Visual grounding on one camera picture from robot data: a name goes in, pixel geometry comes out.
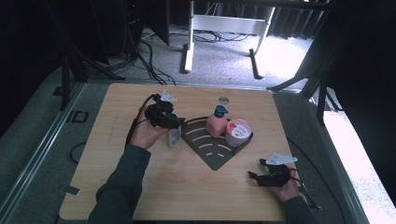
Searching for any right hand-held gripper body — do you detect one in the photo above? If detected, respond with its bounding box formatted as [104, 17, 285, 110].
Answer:
[260, 152, 299, 189]

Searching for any hand-held gripper cable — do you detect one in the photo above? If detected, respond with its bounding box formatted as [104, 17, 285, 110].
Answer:
[289, 169, 323, 211]
[124, 93, 157, 147]

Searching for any white bottle with blue cap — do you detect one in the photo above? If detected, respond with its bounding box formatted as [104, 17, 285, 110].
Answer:
[166, 113, 183, 149]

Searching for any left hand-held gripper cable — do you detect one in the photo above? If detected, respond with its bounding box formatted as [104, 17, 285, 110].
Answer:
[124, 93, 157, 147]

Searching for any black fan-shaped slotted rack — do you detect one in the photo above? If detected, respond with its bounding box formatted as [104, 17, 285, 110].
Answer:
[180, 116, 254, 172]

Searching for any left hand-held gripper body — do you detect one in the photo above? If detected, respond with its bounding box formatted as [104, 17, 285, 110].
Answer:
[144, 90, 178, 129]

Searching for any right hand-held gripper cable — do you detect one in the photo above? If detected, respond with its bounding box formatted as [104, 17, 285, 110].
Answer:
[289, 169, 323, 211]

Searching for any long thin black cable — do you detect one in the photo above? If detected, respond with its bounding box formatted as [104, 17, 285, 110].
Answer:
[286, 137, 347, 224]

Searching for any white metal desk frame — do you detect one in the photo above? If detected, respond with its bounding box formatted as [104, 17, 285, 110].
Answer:
[179, 0, 276, 80]

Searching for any pink tub with white label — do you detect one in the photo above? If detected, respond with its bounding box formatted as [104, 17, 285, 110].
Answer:
[225, 118, 252, 148]

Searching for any looped black floor cable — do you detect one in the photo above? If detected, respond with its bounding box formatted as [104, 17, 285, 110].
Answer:
[69, 141, 88, 164]

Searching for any person's left hand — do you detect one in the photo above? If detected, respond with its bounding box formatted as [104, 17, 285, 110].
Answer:
[129, 106, 171, 150]

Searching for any person's right hand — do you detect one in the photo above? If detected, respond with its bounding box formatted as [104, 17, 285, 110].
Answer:
[268, 167, 302, 203]

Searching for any black tape strip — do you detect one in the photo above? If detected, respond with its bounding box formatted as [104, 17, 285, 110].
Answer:
[57, 184, 80, 197]

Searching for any black rectangular floor frame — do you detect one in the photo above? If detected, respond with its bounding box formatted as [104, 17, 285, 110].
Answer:
[71, 110, 90, 123]

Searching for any pink bottle with blue pump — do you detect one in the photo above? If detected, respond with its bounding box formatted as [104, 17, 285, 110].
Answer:
[205, 105, 230, 139]

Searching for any black angled metal stand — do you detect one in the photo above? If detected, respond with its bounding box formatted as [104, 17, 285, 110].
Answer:
[266, 46, 344, 124]

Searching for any bundle of black floor cables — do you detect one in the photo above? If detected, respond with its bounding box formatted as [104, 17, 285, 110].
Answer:
[136, 40, 177, 87]

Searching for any black computer tower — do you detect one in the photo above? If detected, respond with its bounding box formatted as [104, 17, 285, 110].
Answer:
[90, 0, 145, 64]

